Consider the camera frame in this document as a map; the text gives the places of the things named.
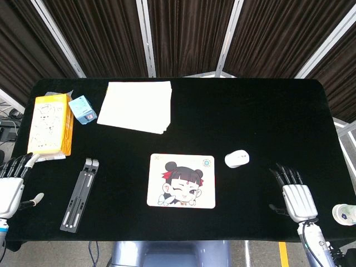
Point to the small blue carton box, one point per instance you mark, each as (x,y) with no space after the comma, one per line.
(82,109)

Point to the stack of white paper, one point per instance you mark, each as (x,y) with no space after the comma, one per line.
(136,109)

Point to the aluminium frame post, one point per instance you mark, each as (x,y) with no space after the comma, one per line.
(57,37)
(229,37)
(326,43)
(146,37)

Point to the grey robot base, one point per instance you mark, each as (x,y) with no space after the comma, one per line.
(171,253)

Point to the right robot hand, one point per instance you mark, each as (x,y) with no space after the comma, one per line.
(299,200)

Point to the cartoon girl mouse pad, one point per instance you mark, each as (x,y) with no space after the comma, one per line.
(181,180)

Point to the yellow tissue pack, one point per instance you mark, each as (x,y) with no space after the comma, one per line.
(50,125)

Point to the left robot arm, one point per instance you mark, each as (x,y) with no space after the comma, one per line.
(2,232)

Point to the white computer mouse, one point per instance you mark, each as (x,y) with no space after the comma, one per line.
(237,158)

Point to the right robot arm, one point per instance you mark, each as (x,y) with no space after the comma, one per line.
(317,244)

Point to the white paper cup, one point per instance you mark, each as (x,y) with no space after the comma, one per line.
(345,214)

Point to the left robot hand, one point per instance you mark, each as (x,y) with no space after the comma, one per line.
(11,189)

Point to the black folding laptop stand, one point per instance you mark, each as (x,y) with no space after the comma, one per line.
(79,194)

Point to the dark brown curtain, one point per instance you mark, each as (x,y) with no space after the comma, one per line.
(189,36)

